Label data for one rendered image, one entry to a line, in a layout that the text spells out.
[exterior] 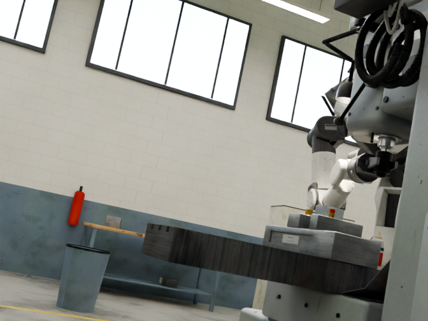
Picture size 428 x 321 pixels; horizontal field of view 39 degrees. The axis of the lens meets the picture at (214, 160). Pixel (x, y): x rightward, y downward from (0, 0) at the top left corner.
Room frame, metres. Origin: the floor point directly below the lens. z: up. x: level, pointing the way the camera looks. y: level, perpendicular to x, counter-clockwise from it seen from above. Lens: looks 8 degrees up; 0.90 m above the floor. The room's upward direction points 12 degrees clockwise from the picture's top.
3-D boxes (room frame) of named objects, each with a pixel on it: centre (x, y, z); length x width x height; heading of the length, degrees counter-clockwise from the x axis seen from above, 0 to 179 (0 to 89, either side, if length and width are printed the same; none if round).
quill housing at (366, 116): (1.69, -0.48, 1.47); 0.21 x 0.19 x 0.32; 111
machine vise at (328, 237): (1.67, -0.33, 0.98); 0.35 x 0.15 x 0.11; 23
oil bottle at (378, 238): (1.70, -0.50, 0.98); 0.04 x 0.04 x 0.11
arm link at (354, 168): (1.79, -0.47, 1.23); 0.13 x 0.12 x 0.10; 96
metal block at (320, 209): (1.64, -0.34, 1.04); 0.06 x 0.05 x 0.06; 113
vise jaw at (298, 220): (1.69, -0.32, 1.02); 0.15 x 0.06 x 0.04; 113
